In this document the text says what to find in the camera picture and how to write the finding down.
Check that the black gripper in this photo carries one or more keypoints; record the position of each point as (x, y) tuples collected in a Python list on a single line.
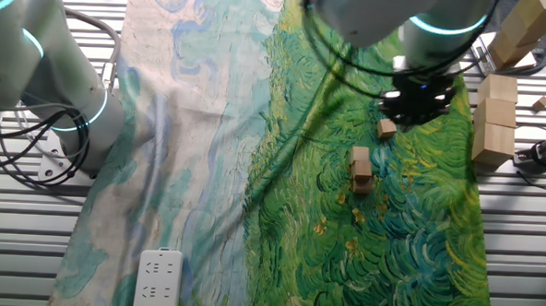
[(421, 95)]

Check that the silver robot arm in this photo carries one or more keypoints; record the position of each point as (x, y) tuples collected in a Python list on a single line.
[(28, 59)]

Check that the silver digital scale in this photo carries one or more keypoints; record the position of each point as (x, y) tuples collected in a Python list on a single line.
[(485, 58)]

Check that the painted landscape cloth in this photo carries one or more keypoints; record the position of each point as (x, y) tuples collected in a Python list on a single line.
[(342, 257)]

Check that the white power strip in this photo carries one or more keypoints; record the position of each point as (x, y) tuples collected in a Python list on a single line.
[(156, 281)]

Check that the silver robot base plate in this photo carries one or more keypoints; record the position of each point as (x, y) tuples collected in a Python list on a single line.
[(53, 168)]

